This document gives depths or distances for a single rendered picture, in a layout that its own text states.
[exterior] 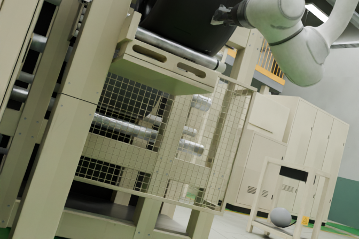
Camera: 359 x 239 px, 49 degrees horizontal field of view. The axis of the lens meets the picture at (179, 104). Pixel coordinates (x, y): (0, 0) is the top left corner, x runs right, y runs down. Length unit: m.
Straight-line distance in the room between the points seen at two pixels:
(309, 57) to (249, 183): 5.19
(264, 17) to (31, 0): 0.57
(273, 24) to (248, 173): 5.19
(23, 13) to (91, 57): 0.70
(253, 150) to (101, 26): 4.92
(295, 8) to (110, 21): 0.68
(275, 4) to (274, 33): 0.09
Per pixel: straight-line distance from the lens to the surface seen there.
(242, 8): 1.14
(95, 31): 1.42
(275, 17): 1.02
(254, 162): 6.19
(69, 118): 1.38
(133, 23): 1.34
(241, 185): 6.07
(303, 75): 1.10
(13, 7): 0.73
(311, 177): 3.95
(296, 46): 1.07
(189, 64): 1.40
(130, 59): 1.33
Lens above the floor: 0.53
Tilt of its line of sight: 7 degrees up
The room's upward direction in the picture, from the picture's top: 17 degrees clockwise
